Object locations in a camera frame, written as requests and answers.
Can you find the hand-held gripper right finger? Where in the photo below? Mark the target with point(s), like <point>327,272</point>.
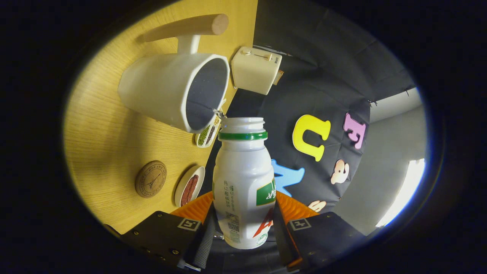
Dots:
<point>281,239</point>

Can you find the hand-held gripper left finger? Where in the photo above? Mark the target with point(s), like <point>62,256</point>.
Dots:
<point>205,243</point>

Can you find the white juice bottle green label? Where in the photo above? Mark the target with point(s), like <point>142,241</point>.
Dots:
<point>243,171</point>

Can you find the round wooden coaster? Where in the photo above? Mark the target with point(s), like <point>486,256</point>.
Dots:
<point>151,179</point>

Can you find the red meat strip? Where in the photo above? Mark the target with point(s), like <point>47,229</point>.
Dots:
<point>194,180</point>
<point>186,196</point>

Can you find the white round plate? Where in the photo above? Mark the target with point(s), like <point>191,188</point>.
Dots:
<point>178,192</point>

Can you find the small white bean dish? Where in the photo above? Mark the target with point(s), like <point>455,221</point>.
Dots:
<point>205,137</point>

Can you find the wooden table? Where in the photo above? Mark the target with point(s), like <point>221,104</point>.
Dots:
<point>106,144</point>

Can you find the bread slice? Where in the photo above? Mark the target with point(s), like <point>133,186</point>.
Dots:
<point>279,77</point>

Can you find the black backdrop cloth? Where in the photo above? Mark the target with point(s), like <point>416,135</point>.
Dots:
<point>323,76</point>

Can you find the cream toaster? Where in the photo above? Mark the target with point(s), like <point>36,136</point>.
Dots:
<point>253,70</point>

